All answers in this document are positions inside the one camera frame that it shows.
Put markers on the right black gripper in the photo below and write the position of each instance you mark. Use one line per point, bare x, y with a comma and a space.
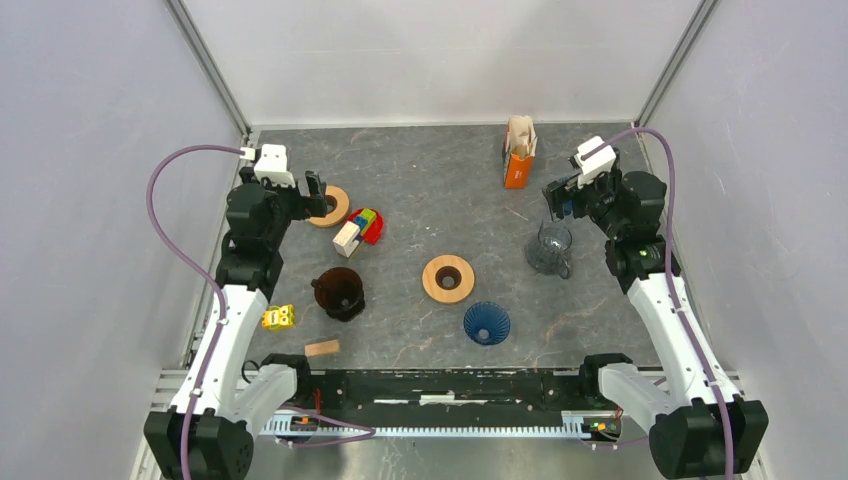
559, 194

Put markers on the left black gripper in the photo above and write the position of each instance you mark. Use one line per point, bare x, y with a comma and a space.
305, 206

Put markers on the orange coffee filter box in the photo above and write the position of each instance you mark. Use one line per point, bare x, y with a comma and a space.
519, 149

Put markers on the dark brown dripper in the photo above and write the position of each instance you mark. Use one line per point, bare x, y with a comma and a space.
340, 293

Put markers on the blue ribbed dripper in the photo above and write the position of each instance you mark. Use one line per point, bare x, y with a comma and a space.
486, 323

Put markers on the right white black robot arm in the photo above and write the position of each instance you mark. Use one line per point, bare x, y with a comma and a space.
700, 425

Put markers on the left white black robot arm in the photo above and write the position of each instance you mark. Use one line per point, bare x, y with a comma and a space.
209, 429

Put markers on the colourful toy block pile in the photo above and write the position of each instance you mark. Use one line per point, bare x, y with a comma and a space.
363, 226

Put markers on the clear glass pitcher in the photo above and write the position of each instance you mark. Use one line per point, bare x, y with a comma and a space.
548, 250

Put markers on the flat wooden block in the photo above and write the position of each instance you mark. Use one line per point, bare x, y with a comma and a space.
329, 347

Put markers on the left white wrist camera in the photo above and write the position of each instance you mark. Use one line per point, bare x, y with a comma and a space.
271, 166

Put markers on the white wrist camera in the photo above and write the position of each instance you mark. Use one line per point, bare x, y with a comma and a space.
271, 166
593, 160

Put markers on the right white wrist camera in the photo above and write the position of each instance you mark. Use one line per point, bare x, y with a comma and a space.
593, 160

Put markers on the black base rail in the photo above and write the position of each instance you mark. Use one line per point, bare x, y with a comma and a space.
449, 398

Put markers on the grey slotted cable duct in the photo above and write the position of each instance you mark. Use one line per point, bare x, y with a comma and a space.
571, 427

